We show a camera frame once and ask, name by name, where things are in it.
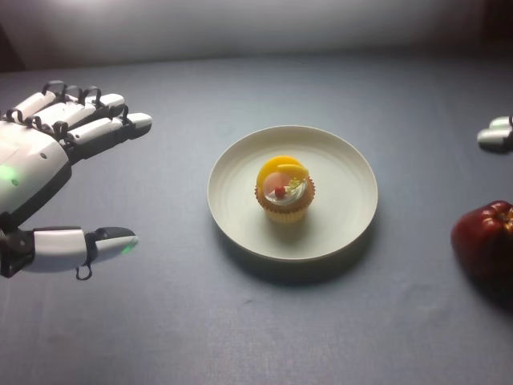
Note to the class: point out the toy cupcake with fruit topping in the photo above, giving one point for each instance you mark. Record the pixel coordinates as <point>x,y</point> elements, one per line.
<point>284,200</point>

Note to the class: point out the dark red toy apple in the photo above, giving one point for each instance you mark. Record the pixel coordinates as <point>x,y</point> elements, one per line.
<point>481,240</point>

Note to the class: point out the grey tablecloth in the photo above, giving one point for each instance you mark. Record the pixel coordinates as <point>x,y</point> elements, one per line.
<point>256,329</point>

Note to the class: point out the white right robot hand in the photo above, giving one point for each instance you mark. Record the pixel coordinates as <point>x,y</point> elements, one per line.
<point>495,138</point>

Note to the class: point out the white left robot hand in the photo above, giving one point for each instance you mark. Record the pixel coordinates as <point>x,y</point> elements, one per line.
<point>28,160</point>

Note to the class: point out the round white plate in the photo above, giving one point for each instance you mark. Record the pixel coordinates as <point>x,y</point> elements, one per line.
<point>332,208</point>

